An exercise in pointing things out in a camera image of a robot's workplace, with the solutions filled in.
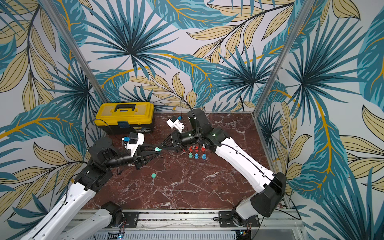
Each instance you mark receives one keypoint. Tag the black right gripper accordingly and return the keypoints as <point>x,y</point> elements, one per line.
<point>175,140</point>

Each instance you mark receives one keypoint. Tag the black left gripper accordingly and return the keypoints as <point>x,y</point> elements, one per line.
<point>138,158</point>

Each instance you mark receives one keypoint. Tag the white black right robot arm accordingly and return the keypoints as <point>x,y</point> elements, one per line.
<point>269,187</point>

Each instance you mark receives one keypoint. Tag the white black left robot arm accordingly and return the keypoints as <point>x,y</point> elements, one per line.
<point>104,157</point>

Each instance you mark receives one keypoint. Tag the yellow black toolbox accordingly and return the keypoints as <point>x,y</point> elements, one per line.
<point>124,118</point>

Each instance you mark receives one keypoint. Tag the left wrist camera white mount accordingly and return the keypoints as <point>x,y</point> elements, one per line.
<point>132,142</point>

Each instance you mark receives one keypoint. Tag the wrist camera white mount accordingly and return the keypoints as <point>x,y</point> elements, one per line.
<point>176,123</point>
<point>132,142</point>

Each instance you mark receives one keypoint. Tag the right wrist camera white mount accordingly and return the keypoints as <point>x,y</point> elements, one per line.
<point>176,123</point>

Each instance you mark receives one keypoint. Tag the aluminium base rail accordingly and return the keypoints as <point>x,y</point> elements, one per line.
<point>204,224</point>

